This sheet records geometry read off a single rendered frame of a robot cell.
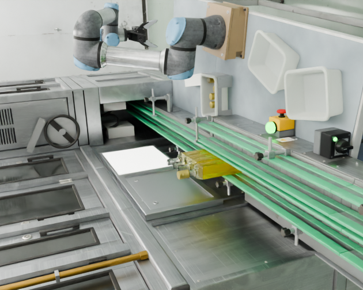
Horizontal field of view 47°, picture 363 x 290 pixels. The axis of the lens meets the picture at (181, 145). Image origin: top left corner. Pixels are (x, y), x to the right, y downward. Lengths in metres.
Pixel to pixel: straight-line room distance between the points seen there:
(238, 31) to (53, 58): 3.73
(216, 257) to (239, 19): 1.00
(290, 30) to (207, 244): 0.83
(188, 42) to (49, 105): 1.12
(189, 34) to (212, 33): 0.11
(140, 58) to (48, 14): 3.56
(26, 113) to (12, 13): 2.81
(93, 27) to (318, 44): 0.93
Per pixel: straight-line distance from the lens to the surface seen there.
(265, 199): 1.52
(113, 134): 2.84
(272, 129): 1.60
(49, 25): 5.34
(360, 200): 1.15
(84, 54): 1.88
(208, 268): 1.36
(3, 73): 5.34
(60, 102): 2.63
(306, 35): 1.56
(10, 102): 2.60
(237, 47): 1.89
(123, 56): 1.86
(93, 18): 1.91
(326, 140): 1.38
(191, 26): 1.81
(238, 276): 1.32
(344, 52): 1.42
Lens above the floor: 1.72
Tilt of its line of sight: 21 degrees down
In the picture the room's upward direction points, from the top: 99 degrees counter-clockwise
